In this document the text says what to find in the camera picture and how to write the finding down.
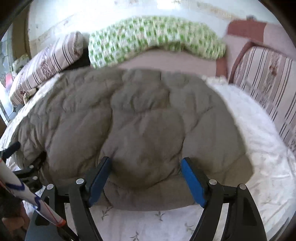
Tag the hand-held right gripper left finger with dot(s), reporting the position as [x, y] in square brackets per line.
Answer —
[99, 180]

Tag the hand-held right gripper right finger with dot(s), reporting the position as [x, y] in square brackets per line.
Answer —
[193, 183]

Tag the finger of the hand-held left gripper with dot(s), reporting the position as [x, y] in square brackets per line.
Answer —
[11, 149]
[27, 172]

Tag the olive puffer jacket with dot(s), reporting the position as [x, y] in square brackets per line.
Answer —
[138, 115]

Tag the white printed tube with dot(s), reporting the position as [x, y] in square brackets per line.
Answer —
[13, 183]

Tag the white leaf-print blanket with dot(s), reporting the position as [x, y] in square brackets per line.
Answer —
[254, 139]

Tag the striped floral bolster pillow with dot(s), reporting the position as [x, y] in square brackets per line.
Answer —
[46, 64]

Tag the stained glass window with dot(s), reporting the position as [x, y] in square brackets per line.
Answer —
[4, 58]

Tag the pink sofa with red-brown trim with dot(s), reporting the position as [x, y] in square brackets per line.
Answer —
[185, 60]

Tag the striped floral zippered cushion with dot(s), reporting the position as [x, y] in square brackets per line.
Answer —
[266, 76]

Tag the green white checkered pillow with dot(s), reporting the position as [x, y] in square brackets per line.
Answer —
[150, 34]

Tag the small grey object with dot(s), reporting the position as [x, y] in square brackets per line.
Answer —
[249, 17]

